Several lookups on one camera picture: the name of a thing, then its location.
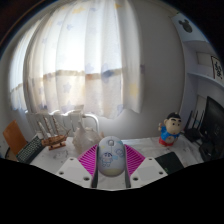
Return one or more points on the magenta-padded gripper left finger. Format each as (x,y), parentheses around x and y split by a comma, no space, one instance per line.
(87,160)

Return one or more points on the black keyboard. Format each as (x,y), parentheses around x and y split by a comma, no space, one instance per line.
(30,150)

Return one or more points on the wooden model sailing ship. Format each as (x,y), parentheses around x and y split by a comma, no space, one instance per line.
(56,140)

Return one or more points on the white printed tablecloth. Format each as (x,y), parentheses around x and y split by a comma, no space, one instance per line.
(143,146)

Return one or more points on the white cartoon-print computer mouse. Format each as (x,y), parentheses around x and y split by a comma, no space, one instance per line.
(111,156)

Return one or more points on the large white conch shell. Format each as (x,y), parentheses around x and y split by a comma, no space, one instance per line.
(85,140)

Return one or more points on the white star-print curtain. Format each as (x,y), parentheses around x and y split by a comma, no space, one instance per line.
(83,56)

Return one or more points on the black mouse pad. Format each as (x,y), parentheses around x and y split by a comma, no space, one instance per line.
(170,162)

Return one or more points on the white wall shelf unit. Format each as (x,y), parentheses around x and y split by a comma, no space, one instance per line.
(200,60)

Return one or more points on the black monitor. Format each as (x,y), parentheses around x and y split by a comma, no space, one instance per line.
(215,123)

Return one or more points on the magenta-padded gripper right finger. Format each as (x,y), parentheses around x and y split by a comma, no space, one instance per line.
(135,160)

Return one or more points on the orange wooden chair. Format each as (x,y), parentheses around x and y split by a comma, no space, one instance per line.
(13,138)

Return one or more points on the small black box device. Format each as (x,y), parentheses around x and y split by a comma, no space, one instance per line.
(207,151)

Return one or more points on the cartoon boy figure clock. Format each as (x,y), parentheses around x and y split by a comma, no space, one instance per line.
(169,131)

